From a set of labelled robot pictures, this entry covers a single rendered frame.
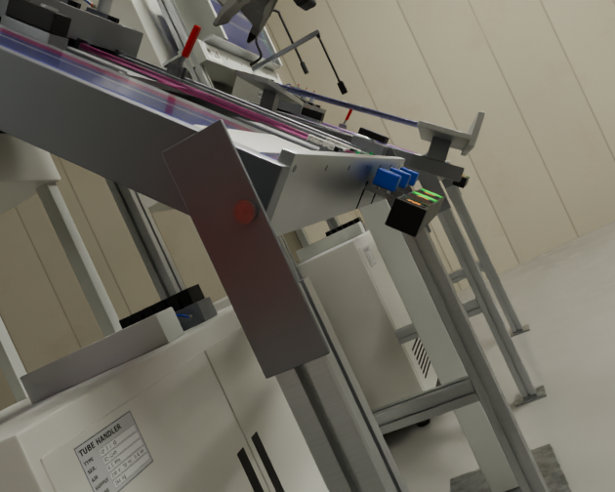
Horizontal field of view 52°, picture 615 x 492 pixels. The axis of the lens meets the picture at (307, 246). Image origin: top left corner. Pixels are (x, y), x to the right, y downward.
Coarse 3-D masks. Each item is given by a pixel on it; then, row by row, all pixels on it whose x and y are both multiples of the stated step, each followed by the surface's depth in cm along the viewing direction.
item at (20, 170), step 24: (0, 144) 119; (24, 144) 125; (0, 168) 116; (24, 168) 122; (48, 168) 129; (0, 192) 121; (24, 192) 129; (48, 192) 128; (48, 216) 129; (72, 240) 128; (72, 264) 129; (96, 288) 128; (96, 312) 129; (0, 336) 137; (0, 360) 137
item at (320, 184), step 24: (312, 168) 54; (336, 168) 62; (360, 168) 74; (384, 168) 91; (288, 192) 50; (312, 192) 57; (336, 192) 67; (360, 192) 81; (288, 216) 53; (312, 216) 61
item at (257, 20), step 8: (256, 0) 110; (264, 0) 109; (272, 0) 109; (248, 8) 112; (256, 8) 111; (264, 8) 109; (248, 16) 113; (256, 16) 111; (264, 16) 110; (256, 24) 112; (264, 24) 113; (256, 32) 113; (248, 40) 114
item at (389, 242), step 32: (384, 224) 136; (384, 256) 136; (416, 288) 135; (416, 320) 136; (448, 352) 135; (480, 416) 135; (480, 448) 136; (544, 448) 147; (480, 480) 145; (512, 480) 135
